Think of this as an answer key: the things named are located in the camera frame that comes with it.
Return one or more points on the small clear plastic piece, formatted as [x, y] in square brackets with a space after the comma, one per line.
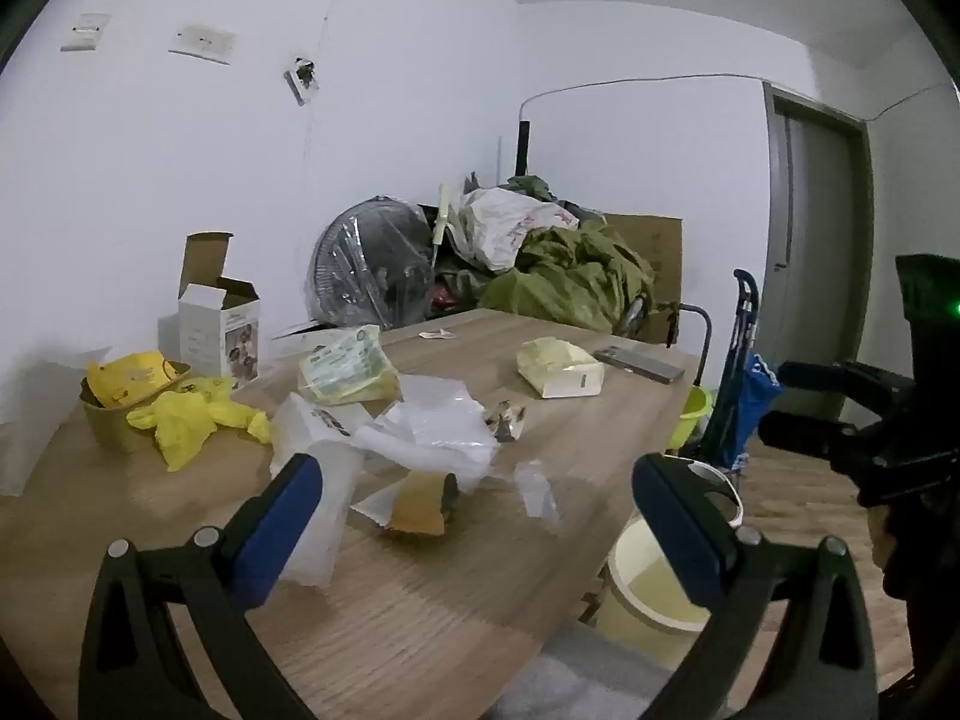
[538, 495]

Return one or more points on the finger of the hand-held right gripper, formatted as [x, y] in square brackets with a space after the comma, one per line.
[810, 436]
[840, 381]

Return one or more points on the plastic wrapped fan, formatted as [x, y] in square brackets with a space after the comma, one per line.
[367, 262]

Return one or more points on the white printed plastic bag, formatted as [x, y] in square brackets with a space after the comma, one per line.
[502, 229]

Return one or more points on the grey door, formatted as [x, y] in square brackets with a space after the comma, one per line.
[817, 240]

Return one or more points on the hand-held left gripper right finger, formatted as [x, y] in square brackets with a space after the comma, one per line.
[675, 532]

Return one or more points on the blue trolley bag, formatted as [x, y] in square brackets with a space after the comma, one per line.
[750, 397]

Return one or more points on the person's right forearm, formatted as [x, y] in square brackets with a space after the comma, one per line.
[922, 600]

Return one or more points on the light grey cloth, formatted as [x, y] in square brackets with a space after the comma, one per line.
[585, 679]

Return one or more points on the white crumpled plastic bag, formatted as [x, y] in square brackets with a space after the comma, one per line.
[435, 427]

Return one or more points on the cream ribbed waste bin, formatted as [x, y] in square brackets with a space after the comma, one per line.
[637, 615]

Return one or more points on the yellow plastic bag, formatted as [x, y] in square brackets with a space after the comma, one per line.
[184, 420]

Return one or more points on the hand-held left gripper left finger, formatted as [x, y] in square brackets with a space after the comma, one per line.
[279, 525]

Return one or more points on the crumpled foil wrapper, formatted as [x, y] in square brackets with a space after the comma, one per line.
[506, 420]

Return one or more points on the broken wall socket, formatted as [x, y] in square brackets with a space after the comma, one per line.
[301, 79]

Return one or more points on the small paper scrap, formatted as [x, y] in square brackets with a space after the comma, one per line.
[437, 334]

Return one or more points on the black pole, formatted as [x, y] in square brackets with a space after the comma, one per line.
[523, 146]

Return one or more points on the green and white packet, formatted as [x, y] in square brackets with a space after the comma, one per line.
[345, 367]

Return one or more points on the olive green cloth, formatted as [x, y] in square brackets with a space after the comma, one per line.
[570, 277]

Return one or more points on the black metal frame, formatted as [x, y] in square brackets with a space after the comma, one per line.
[701, 330]

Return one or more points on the lime green basin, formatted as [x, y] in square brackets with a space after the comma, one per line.
[691, 412]

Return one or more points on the brown cardboard piece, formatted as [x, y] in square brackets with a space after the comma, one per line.
[420, 502]

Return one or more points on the white wall outlet plate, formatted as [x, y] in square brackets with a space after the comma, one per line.
[202, 43]
[85, 32]

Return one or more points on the open white carton box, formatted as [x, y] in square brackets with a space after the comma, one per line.
[217, 330]

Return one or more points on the brown paper bowl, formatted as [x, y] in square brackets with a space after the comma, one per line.
[112, 427]

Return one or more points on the pale yellow soap box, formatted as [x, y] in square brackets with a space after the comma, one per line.
[559, 367]

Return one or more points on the grey flat case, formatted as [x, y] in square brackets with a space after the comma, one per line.
[641, 365]

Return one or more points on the brown cardboard sheet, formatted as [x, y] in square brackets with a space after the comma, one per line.
[664, 255]

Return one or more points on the cream plastic stick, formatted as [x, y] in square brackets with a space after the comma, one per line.
[441, 225]

